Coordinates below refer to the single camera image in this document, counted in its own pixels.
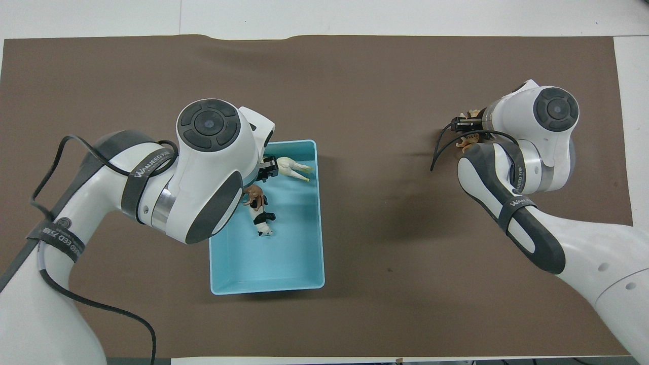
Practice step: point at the cream horse toy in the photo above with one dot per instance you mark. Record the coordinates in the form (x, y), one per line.
(289, 166)

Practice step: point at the brown table mat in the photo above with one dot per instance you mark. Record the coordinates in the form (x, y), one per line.
(380, 91)

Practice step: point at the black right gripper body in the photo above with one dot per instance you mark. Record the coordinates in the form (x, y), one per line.
(480, 125)

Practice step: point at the orange striped tiger toy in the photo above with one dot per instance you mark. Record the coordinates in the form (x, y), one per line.
(465, 143)

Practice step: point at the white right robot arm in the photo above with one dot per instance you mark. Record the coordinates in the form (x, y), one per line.
(537, 137)

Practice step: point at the black and white panda toy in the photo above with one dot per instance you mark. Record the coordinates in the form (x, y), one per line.
(262, 223)

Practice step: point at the light blue storage box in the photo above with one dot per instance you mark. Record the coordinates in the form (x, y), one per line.
(284, 258)

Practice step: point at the brown lion toy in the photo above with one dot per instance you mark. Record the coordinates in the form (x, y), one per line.
(254, 195)

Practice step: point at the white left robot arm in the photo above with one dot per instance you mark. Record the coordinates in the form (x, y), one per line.
(213, 152)

